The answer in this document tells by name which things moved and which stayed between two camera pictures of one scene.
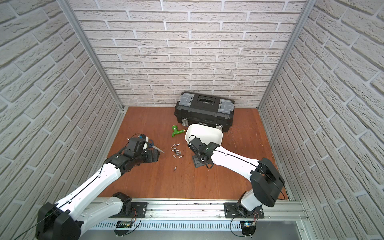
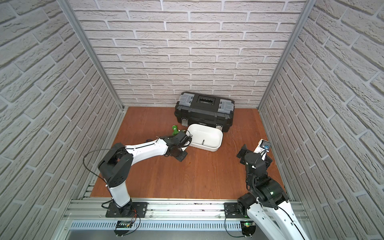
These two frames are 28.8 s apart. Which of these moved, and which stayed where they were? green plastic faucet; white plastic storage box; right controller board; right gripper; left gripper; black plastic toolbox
Moved: right gripper; left gripper
Stayed: black plastic toolbox; right controller board; green plastic faucet; white plastic storage box
